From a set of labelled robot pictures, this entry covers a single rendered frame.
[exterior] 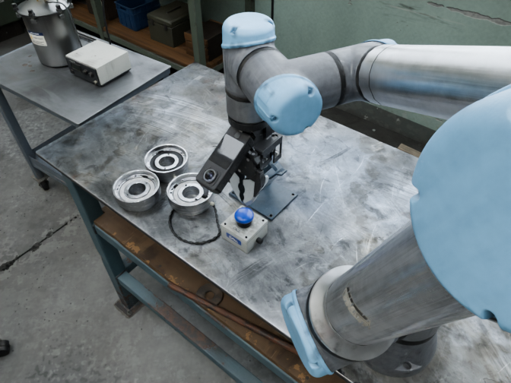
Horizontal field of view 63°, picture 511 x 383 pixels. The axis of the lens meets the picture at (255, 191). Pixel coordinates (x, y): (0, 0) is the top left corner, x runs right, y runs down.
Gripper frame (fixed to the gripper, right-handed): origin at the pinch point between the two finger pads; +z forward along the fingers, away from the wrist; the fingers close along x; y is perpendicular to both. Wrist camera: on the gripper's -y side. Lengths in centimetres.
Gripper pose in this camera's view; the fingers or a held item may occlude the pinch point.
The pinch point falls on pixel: (243, 201)
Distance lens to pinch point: 81.4
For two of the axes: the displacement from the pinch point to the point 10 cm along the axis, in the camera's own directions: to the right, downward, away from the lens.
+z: 0.0, 6.9, 7.2
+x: -7.9, -4.5, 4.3
